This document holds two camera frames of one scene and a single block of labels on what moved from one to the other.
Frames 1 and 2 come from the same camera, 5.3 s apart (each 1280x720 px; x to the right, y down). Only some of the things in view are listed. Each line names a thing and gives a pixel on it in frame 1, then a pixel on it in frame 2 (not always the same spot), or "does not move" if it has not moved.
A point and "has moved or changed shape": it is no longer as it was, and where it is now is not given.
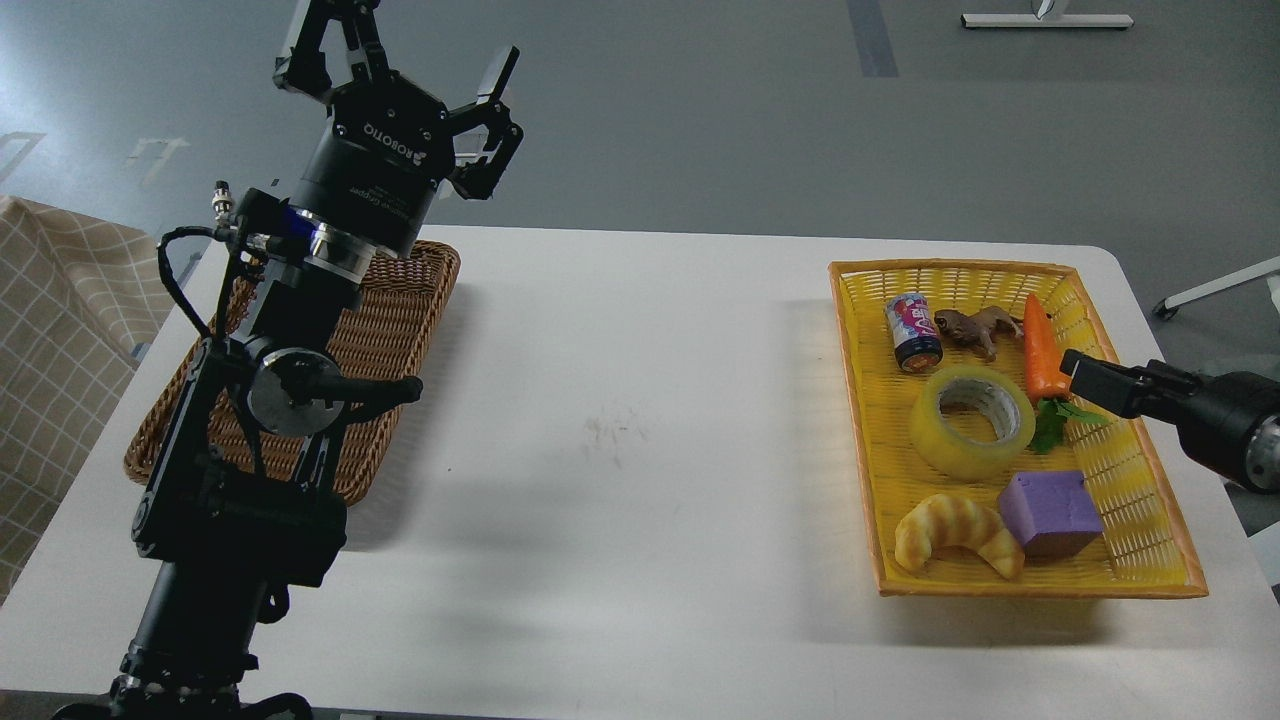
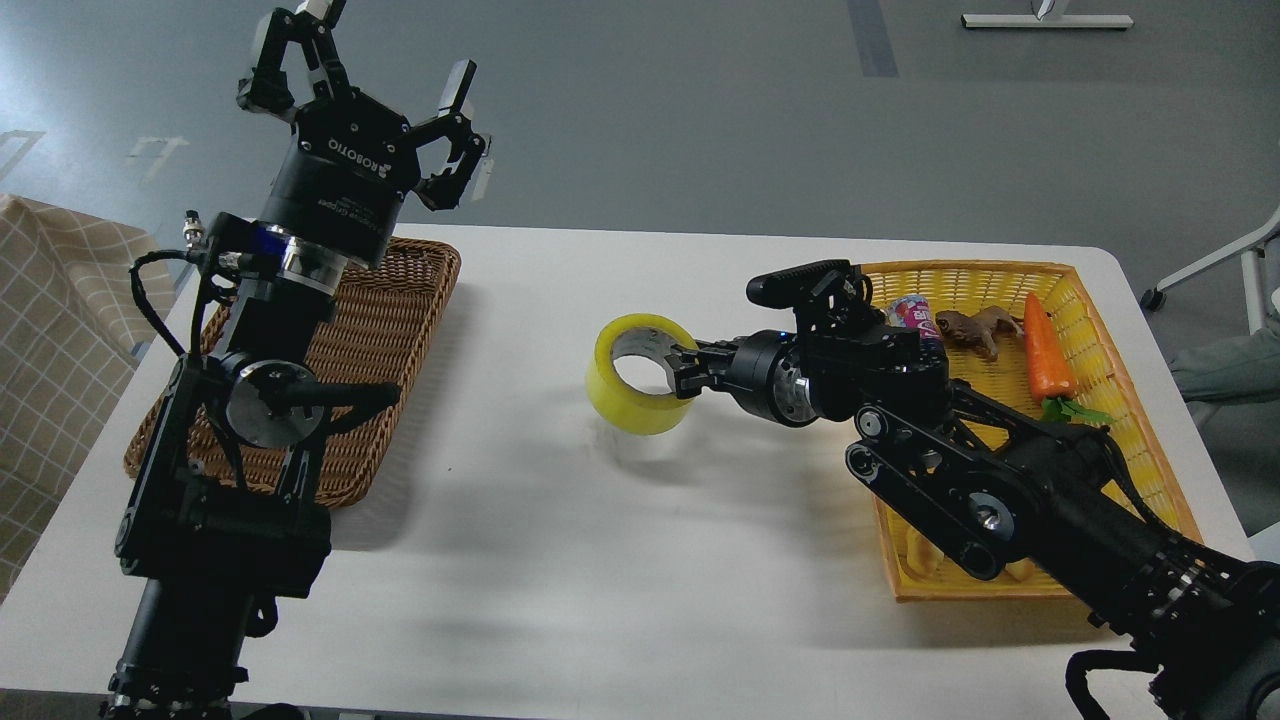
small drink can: [914, 333] does not move
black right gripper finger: [1154, 391] to [691, 379]
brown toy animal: [979, 328] does not move
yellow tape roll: [962, 460] has moved or changed shape
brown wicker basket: [383, 341] does not move
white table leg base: [1047, 20] does not move
